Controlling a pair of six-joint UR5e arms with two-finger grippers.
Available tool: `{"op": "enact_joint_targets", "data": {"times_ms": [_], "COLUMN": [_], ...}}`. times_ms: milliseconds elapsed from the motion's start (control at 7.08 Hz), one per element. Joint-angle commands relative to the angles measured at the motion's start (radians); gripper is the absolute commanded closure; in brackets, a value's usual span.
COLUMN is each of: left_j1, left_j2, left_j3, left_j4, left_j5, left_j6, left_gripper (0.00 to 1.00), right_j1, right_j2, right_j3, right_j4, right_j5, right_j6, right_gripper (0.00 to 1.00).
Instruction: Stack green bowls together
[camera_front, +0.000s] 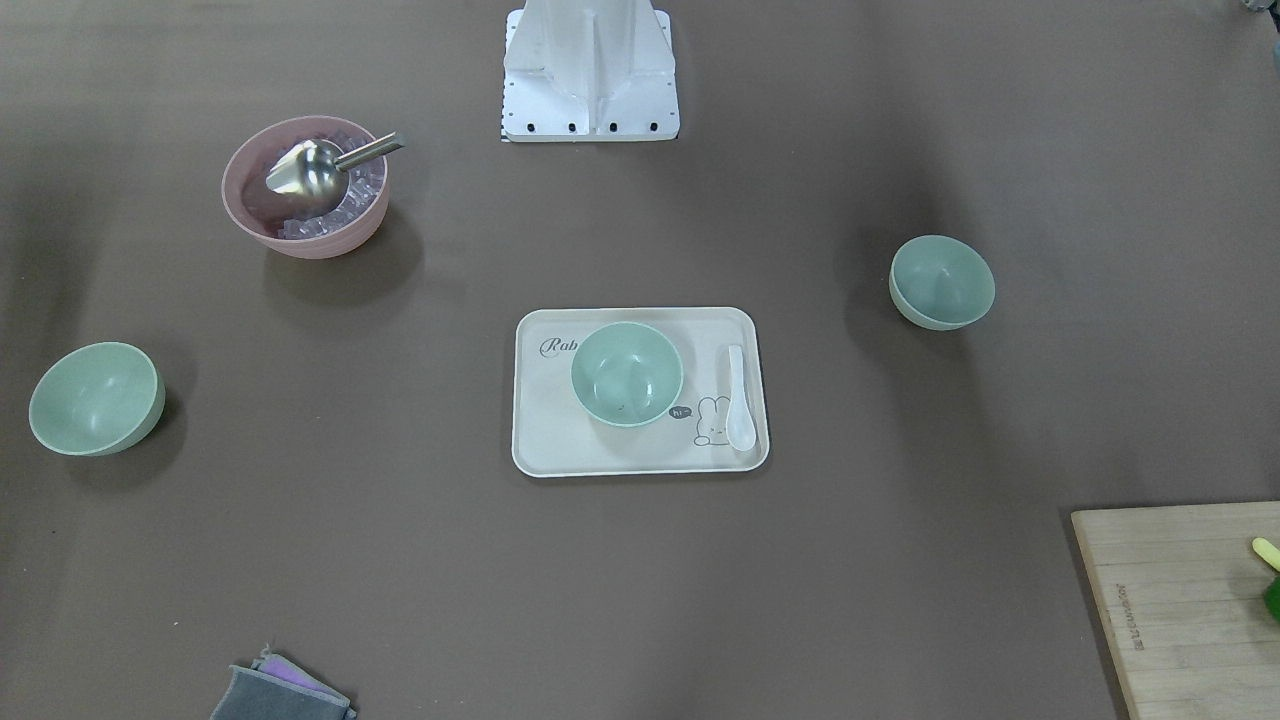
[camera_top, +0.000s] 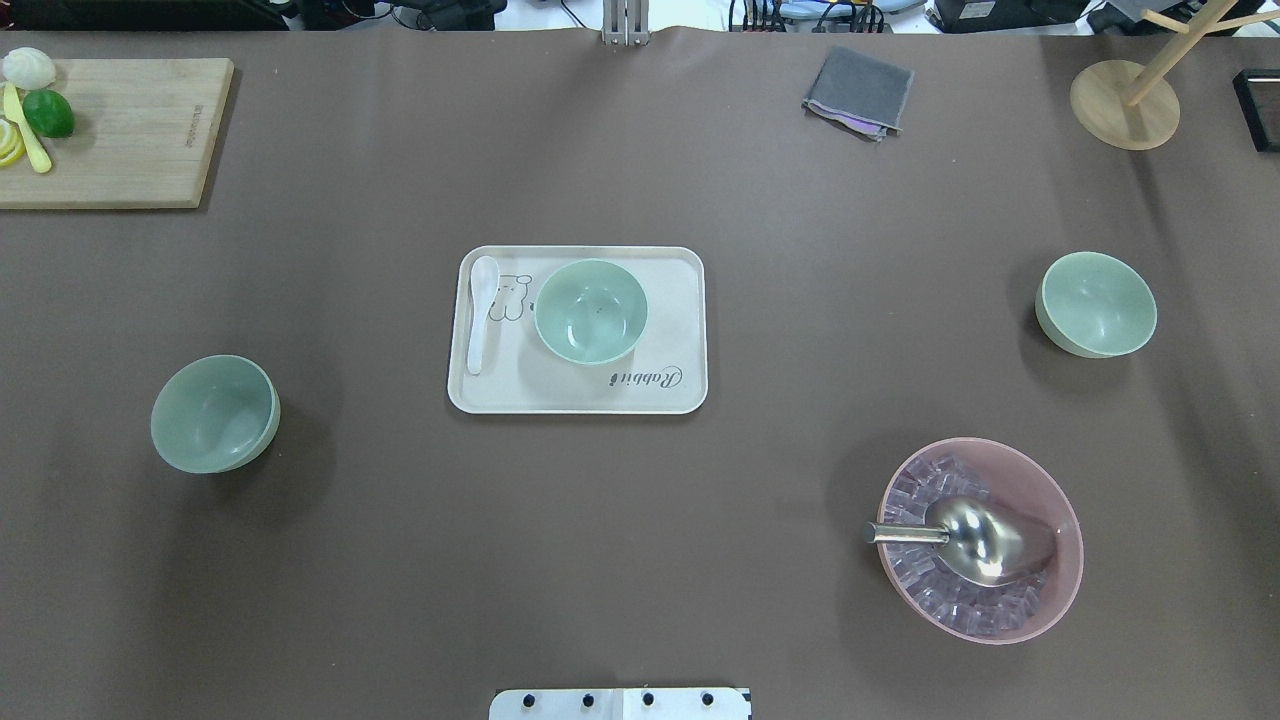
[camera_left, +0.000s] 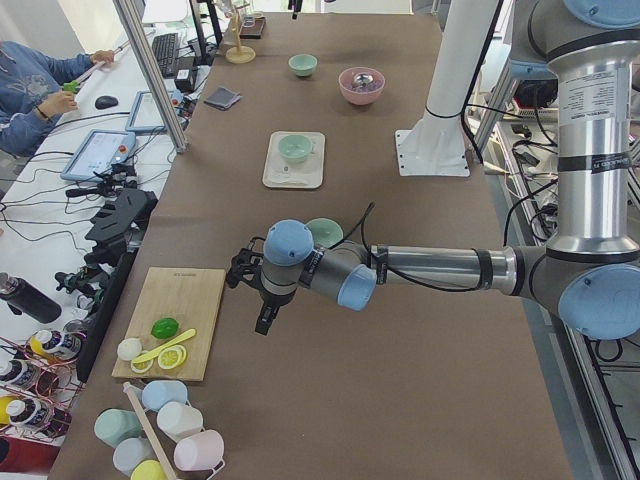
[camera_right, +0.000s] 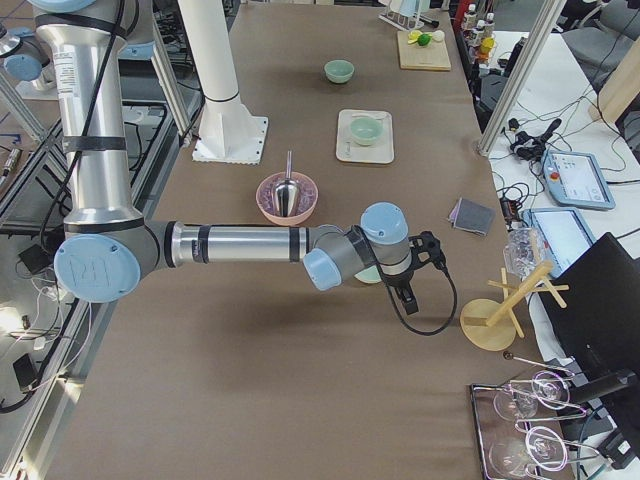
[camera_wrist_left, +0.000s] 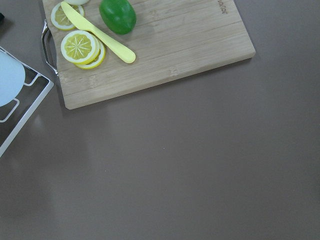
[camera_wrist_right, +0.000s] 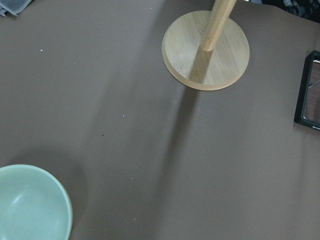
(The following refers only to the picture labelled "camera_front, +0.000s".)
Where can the green bowl from robot's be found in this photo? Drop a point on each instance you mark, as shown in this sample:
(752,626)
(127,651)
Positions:
(940,284)
(98,400)

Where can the green bowl on tray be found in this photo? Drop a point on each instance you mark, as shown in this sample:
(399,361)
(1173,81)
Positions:
(627,374)

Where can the cream rabbit tray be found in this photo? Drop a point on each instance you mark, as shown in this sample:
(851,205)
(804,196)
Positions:
(554,436)

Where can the white ceramic spoon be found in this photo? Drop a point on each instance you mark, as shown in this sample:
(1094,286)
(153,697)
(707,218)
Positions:
(740,426)

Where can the metal ice scoop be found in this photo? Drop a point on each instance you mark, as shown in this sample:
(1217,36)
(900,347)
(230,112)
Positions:
(317,169)

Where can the pink bowl with ice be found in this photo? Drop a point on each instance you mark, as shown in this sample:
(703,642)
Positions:
(358,219)

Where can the grey purple cloth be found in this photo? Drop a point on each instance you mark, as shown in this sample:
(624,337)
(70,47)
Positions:
(275,687)

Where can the wooden cutting board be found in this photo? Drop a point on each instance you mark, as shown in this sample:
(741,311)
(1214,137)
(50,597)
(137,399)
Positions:
(1181,597)

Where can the yellow plastic knife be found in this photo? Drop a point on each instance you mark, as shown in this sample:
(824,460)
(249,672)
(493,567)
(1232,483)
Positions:
(1267,552)

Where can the green lime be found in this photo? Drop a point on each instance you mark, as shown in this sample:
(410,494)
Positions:
(1271,599)

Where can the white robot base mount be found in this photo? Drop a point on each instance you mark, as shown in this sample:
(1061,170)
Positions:
(589,71)

